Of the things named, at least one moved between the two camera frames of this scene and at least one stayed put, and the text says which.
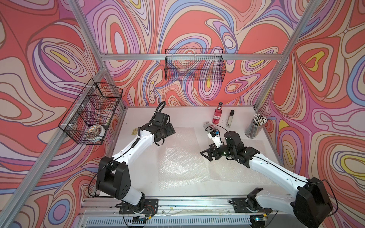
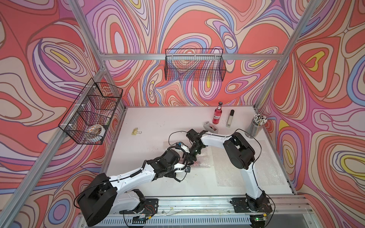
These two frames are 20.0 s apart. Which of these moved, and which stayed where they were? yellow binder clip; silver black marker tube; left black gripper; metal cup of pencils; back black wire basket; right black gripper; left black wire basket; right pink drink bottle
Moved: left black gripper; right black gripper
Stayed: right pink drink bottle; metal cup of pencils; silver black marker tube; left black wire basket; back black wire basket; yellow binder clip
